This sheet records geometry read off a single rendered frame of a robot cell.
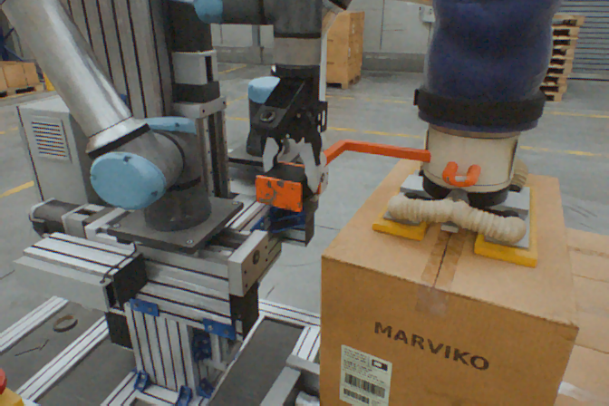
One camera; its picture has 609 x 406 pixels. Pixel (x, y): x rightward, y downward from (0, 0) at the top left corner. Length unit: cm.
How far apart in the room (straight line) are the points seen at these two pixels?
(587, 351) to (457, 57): 105
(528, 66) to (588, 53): 982
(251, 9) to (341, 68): 741
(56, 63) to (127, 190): 23
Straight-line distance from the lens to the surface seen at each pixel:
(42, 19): 80
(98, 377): 186
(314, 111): 68
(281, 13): 65
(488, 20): 76
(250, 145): 134
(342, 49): 799
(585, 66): 1064
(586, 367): 151
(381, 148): 90
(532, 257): 81
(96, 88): 78
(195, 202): 93
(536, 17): 79
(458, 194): 82
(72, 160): 130
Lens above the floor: 149
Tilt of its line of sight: 23 degrees down
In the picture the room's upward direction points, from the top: straight up
